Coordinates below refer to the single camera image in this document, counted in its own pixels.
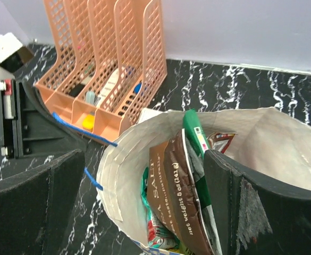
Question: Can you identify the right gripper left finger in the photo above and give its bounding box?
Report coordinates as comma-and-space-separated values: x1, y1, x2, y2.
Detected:
0, 149, 85, 254

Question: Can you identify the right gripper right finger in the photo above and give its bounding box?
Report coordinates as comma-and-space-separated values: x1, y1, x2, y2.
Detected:
204, 150, 311, 254

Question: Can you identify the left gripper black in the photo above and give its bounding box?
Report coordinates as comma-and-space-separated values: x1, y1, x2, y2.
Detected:
0, 79, 88, 159

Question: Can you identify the blue checkered paper bag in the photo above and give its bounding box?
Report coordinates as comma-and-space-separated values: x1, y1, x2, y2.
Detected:
96, 107, 311, 254

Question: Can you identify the brown kettle chips bag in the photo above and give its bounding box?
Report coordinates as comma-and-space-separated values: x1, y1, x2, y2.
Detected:
147, 129, 213, 254

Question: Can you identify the green chips bag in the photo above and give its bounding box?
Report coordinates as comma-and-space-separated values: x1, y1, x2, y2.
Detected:
182, 109, 223, 254

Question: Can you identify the red doritos bag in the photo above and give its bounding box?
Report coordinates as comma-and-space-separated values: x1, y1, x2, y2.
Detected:
207, 132, 237, 154

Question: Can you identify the yellow small object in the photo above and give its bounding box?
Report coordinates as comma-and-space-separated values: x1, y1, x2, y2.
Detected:
82, 114, 95, 132

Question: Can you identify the black item in organizer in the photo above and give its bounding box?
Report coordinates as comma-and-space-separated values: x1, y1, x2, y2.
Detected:
68, 83, 86, 98

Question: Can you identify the white bottle in organizer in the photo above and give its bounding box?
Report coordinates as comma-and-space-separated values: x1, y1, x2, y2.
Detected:
95, 69, 119, 107

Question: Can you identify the orange plastic file organizer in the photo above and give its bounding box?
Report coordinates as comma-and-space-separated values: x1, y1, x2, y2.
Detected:
36, 1, 167, 144

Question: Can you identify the blue object in organizer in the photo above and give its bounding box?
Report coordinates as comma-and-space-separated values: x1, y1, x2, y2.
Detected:
133, 82, 142, 94

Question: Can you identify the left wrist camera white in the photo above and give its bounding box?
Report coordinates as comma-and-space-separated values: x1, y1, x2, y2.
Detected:
0, 32, 34, 82

